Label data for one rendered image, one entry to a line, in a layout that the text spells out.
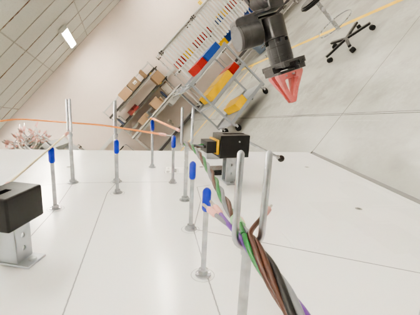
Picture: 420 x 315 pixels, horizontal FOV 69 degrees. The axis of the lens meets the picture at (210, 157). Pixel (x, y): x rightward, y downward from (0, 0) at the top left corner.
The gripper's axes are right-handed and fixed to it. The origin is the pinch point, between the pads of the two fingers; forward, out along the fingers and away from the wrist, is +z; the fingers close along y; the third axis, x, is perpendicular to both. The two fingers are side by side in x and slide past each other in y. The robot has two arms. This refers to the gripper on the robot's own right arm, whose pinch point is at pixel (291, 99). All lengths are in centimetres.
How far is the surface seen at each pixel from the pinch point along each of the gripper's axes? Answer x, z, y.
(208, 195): -36, 0, 43
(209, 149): -28.3, 1.3, 17.4
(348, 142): 109, 59, -120
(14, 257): -54, 1, 36
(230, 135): -24.0, 0.2, 17.9
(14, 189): -52, -5, 36
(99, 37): -8, -219, -785
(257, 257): -37, 0, 54
